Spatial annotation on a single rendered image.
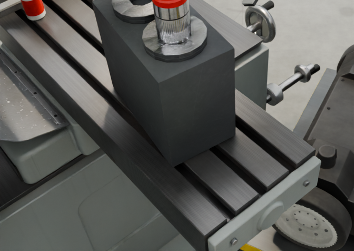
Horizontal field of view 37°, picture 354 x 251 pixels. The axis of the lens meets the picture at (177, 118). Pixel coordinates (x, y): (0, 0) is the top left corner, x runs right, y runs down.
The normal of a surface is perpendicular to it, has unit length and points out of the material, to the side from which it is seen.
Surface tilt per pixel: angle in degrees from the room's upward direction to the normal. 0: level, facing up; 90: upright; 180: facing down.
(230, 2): 0
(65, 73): 0
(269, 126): 0
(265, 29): 90
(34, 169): 90
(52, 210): 90
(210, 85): 90
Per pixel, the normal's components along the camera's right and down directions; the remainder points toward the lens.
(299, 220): -0.49, 0.68
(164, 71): -0.09, -0.66
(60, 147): 0.62, 0.54
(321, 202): 0.17, -0.51
